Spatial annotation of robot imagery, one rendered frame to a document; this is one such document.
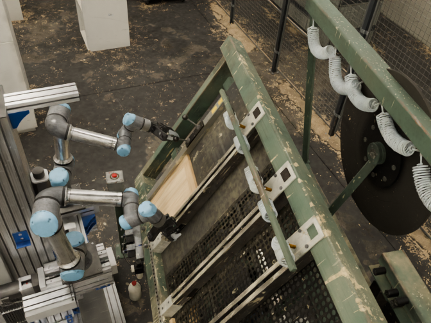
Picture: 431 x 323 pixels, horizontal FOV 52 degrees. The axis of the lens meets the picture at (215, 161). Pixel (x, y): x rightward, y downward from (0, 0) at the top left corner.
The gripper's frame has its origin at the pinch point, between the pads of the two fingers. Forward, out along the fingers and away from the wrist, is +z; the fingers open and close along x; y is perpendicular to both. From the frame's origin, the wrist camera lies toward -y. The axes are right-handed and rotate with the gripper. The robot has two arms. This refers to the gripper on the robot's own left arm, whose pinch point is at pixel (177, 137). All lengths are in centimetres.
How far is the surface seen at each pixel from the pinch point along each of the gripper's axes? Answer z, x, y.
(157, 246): 7, 63, -25
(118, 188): -5, 60, 39
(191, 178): 11.2, 16.9, -18.0
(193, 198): 5.9, 21.1, -38.7
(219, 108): 10.2, -28.4, -12.6
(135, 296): 38, 137, 21
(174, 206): 11.5, 39.2, -13.8
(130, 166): 49, 87, 163
